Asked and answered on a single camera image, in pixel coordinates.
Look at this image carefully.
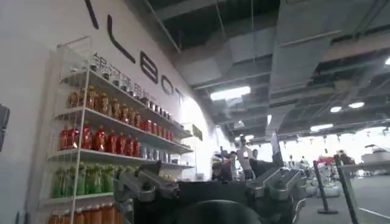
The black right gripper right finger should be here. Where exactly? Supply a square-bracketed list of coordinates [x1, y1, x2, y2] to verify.
[246, 167, 308, 202]

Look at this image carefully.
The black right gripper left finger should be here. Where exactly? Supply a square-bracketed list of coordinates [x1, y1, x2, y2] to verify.
[113, 163, 180, 203]

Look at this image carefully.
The person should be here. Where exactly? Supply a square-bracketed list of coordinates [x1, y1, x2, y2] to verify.
[211, 151, 237, 182]
[236, 138, 255, 180]

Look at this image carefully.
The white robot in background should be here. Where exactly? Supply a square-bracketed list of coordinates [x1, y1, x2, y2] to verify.
[306, 169, 341, 198]

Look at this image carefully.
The white shelf rack with bottles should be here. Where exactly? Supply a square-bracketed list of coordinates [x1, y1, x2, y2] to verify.
[39, 36, 196, 224]

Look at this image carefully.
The rectangular ceiling light panel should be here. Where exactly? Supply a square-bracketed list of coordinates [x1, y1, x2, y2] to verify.
[210, 86, 252, 102]

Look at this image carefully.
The black stanchion post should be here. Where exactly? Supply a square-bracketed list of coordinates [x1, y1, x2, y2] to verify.
[313, 160, 338, 215]
[333, 155, 361, 224]

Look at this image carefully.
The dark hanging wall sign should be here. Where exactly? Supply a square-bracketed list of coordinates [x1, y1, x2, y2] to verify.
[191, 124, 204, 141]

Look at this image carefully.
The grey ceiling air duct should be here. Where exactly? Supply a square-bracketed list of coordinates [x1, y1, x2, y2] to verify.
[179, 0, 357, 92]

